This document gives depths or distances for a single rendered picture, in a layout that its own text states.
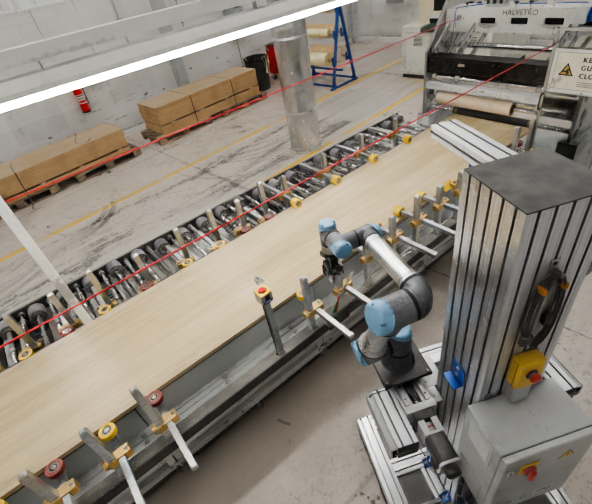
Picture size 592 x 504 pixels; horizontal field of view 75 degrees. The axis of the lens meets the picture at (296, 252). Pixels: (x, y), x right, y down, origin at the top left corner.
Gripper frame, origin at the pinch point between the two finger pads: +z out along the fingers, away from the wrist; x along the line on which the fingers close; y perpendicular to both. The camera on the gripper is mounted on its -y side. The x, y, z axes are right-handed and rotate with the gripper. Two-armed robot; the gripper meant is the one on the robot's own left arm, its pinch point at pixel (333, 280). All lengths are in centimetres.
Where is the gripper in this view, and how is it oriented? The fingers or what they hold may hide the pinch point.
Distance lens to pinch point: 184.0
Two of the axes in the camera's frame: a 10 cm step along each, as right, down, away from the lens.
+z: 1.6, 7.7, 6.2
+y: 2.4, 5.8, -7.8
